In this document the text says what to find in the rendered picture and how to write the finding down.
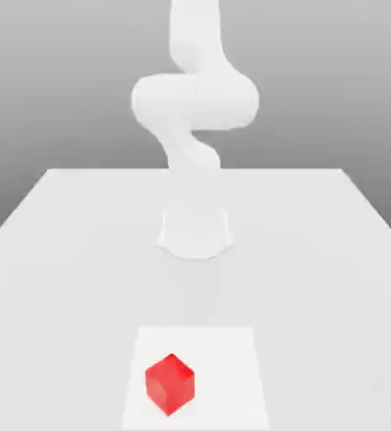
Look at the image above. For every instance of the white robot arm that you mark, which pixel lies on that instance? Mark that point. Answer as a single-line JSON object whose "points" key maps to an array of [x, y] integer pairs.
{"points": [[195, 101]]}

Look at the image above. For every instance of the small red cube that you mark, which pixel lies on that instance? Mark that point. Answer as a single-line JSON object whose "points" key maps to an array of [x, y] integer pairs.
{"points": [[170, 385]]}

